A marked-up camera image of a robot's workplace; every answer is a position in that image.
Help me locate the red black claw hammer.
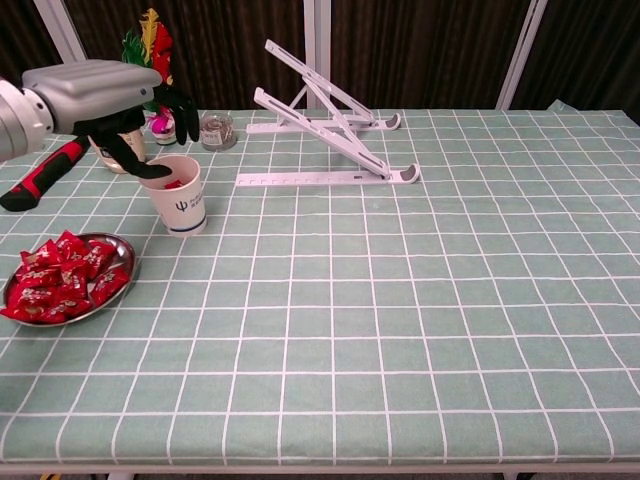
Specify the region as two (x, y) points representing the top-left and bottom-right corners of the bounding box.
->
(0, 135), (92, 213)

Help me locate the round metal plate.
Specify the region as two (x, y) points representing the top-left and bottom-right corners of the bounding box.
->
(2, 232), (137, 327)

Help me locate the white paper cup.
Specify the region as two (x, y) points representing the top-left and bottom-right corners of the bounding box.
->
(139, 154), (208, 236)

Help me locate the colourful toy figure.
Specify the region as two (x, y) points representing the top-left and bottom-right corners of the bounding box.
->
(122, 7), (181, 146)

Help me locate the dark brown pleated curtain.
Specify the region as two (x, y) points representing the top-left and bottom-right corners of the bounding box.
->
(0, 0), (66, 84)
(509, 0), (640, 126)
(329, 0), (532, 110)
(64, 0), (307, 111)

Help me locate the beige dressing bottle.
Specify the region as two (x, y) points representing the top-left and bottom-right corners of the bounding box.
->
(88, 124), (148, 175)

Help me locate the white folding laptop stand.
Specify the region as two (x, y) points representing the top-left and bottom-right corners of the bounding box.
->
(234, 38), (421, 188)

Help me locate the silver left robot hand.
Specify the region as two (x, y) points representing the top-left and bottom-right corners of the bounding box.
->
(22, 59), (201, 180)

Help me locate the green checked tablecloth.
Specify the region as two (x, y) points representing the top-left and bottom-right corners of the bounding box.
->
(0, 99), (640, 469)

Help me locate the white partition post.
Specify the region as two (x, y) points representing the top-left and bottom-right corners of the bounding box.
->
(494, 0), (549, 110)
(303, 0), (332, 112)
(32, 0), (91, 66)

